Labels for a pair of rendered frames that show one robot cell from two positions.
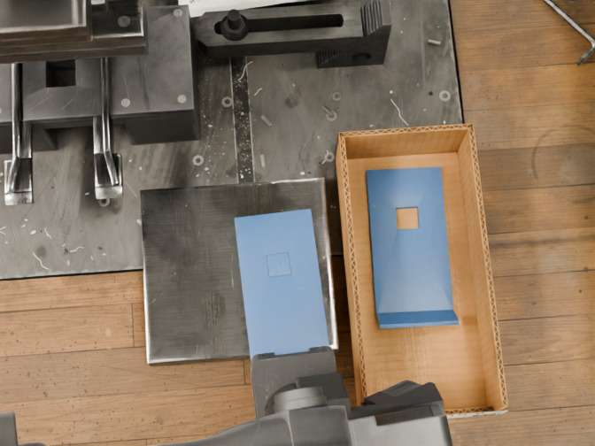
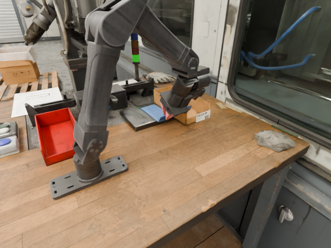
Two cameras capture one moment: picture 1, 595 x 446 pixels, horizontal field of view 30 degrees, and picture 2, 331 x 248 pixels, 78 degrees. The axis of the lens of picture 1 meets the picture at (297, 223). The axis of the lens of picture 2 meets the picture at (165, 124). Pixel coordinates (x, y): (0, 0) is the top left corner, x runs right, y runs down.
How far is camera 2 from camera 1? 82 cm
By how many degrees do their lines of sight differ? 46
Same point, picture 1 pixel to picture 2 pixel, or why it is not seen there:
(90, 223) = (110, 120)
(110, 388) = (128, 137)
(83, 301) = (115, 128)
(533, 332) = not seen: hidden behind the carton
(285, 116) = (141, 102)
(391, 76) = not seen: hidden behind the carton
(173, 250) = (131, 114)
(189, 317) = (140, 120)
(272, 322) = (157, 115)
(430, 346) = (189, 113)
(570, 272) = not seen: hidden behind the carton
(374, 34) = (151, 81)
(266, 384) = (165, 96)
